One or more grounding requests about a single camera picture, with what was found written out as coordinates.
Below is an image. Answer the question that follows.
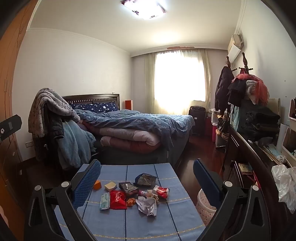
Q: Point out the white air conditioner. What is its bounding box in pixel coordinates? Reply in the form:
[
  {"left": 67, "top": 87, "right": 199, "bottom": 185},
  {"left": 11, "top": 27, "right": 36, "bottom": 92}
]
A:
[{"left": 227, "top": 34, "right": 245, "bottom": 62}]

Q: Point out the red and white wrapper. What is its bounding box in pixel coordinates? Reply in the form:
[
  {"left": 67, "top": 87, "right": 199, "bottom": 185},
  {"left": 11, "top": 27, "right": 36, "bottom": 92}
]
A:
[{"left": 153, "top": 185, "right": 171, "bottom": 200}]

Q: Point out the white plastic container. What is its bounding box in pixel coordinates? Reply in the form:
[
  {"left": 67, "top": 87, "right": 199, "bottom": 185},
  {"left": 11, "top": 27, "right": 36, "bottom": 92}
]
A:
[{"left": 210, "top": 109, "right": 221, "bottom": 126}]

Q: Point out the black suitcase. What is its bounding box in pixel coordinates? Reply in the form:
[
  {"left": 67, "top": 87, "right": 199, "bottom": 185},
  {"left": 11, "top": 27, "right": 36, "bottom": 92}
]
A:
[{"left": 188, "top": 106, "right": 207, "bottom": 136}]

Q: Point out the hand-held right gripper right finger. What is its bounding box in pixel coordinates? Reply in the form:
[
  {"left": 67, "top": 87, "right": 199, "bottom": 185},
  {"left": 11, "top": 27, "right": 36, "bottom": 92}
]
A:
[{"left": 193, "top": 158, "right": 278, "bottom": 241}]

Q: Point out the blue star print pillow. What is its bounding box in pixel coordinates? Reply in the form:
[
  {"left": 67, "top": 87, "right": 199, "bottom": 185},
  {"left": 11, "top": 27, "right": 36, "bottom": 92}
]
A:
[{"left": 69, "top": 101, "right": 118, "bottom": 114}]

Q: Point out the blue striped tablecloth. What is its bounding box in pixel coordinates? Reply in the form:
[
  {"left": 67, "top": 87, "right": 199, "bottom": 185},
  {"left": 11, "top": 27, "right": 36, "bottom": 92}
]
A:
[{"left": 54, "top": 163, "right": 208, "bottom": 241}]

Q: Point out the large dark foil wrapper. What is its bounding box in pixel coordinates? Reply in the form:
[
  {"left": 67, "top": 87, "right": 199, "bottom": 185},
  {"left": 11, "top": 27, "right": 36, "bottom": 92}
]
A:
[{"left": 134, "top": 173, "right": 158, "bottom": 187}]

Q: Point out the wooden coat rack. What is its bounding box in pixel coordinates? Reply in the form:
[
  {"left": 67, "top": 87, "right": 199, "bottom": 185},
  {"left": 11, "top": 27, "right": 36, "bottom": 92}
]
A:
[
  {"left": 225, "top": 56, "right": 238, "bottom": 71},
  {"left": 238, "top": 52, "right": 255, "bottom": 75}
]

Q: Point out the teal tissue packet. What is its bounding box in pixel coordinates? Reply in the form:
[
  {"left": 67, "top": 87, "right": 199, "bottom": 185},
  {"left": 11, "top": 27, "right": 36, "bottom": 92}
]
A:
[{"left": 99, "top": 192, "right": 111, "bottom": 210}]

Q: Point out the dark wooden headboard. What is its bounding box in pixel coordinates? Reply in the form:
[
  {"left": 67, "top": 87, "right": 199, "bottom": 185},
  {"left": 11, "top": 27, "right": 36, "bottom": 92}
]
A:
[{"left": 62, "top": 94, "right": 120, "bottom": 110}]

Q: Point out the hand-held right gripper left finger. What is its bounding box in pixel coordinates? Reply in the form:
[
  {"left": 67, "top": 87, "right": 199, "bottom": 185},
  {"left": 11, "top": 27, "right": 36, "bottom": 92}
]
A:
[{"left": 23, "top": 159, "right": 102, "bottom": 241}]

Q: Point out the dark hanging coat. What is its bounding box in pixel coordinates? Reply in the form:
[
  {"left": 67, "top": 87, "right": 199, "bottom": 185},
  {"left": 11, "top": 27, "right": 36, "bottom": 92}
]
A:
[{"left": 215, "top": 66, "right": 235, "bottom": 110}]

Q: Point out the red garment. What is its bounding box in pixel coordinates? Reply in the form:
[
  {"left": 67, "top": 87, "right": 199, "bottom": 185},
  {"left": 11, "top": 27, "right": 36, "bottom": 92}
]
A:
[{"left": 233, "top": 73, "right": 270, "bottom": 105}]

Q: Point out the dark wooden dresser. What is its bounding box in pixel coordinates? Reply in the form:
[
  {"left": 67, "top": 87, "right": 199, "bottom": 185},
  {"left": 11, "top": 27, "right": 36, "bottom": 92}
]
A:
[{"left": 223, "top": 125, "right": 296, "bottom": 241}]

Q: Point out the dark puffer jacket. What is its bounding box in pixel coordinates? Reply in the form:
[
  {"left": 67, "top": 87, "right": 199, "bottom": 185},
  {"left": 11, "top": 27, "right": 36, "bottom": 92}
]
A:
[{"left": 45, "top": 109, "right": 65, "bottom": 149}]

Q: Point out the folded red and pink quilt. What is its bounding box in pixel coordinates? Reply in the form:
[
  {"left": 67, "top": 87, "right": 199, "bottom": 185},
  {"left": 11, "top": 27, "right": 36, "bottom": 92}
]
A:
[{"left": 74, "top": 109, "right": 195, "bottom": 151}]

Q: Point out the red snack packet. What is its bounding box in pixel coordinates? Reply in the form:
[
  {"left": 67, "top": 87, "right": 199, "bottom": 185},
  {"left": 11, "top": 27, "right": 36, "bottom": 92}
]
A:
[{"left": 109, "top": 190, "right": 127, "bottom": 210}]

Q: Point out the pink storage bin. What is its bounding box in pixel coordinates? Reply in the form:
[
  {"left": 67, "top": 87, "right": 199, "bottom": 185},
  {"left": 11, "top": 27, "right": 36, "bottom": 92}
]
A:
[{"left": 205, "top": 116, "right": 217, "bottom": 142}]

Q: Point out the white garment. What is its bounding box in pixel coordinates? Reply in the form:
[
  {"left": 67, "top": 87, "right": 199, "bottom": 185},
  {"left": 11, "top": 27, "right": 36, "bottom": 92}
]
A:
[{"left": 245, "top": 80, "right": 262, "bottom": 104}]

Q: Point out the black garment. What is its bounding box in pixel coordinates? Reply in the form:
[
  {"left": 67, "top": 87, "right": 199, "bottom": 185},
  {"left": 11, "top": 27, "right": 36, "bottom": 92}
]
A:
[{"left": 228, "top": 79, "right": 247, "bottom": 107}]

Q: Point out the small dark snack wrapper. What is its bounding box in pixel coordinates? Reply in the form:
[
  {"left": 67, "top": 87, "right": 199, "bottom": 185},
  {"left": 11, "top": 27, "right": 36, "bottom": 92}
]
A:
[{"left": 119, "top": 182, "right": 140, "bottom": 197}]

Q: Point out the crumpled white paper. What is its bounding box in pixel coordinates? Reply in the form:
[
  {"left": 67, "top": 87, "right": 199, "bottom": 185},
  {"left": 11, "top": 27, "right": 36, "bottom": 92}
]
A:
[{"left": 135, "top": 197, "right": 158, "bottom": 217}]

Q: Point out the stack of folded dark clothes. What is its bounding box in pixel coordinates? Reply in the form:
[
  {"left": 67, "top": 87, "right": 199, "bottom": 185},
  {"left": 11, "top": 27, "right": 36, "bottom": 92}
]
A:
[{"left": 240, "top": 107, "right": 281, "bottom": 142}]

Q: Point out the white floral bowl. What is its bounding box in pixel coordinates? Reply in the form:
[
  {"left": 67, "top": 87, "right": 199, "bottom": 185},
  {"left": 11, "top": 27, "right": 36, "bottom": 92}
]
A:
[{"left": 195, "top": 188, "right": 218, "bottom": 227}]

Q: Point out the crumpled beige wrapper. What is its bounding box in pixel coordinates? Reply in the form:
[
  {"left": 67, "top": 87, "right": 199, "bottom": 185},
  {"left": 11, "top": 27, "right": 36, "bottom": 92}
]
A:
[{"left": 147, "top": 189, "right": 160, "bottom": 204}]

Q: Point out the dark wooden bed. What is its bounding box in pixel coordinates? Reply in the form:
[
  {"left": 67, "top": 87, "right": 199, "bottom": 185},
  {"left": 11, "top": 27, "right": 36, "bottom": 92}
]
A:
[{"left": 62, "top": 94, "right": 196, "bottom": 167}]

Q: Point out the white shelf unit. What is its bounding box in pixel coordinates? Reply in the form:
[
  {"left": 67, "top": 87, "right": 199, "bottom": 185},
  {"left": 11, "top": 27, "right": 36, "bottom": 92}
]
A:
[{"left": 276, "top": 97, "right": 296, "bottom": 168}]

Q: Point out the striped dark handbag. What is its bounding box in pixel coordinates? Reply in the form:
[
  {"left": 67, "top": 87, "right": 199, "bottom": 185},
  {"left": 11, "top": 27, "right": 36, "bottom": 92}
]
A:
[{"left": 216, "top": 117, "right": 230, "bottom": 147}]

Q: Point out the white plastic bag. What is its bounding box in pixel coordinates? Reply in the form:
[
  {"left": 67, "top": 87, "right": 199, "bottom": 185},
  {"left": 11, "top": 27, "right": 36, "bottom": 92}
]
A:
[{"left": 272, "top": 164, "right": 296, "bottom": 214}]

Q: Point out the light blue fleece robe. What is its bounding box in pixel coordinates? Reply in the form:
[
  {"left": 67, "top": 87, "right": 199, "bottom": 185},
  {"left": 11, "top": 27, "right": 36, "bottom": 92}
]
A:
[{"left": 57, "top": 120, "right": 97, "bottom": 171}]

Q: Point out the sheer white curtain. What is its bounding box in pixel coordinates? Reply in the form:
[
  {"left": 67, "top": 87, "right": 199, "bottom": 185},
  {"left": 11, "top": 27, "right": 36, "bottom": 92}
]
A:
[{"left": 144, "top": 47, "right": 212, "bottom": 114}]

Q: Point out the square ceiling lamp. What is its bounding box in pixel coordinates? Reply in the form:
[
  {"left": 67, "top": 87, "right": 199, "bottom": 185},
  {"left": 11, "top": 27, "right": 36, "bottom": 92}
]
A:
[{"left": 120, "top": 0, "right": 167, "bottom": 20}]

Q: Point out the brown wooden wardrobe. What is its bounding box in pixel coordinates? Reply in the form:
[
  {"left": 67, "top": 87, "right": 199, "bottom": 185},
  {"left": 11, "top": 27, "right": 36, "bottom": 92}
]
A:
[{"left": 0, "top": 0, "right": 40, "bottom": 241}]

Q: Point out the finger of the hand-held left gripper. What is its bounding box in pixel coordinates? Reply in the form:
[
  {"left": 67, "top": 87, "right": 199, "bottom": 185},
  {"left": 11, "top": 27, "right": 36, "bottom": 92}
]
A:
[{"left": 0, "top": 115, "right": 23, "bottom": 142}]

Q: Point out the teal printed bag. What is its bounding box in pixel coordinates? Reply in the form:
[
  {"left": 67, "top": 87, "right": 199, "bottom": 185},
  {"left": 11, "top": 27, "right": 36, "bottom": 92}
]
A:
[{"left": 230, "top": 103, "right": 246, "bottom": 131}]

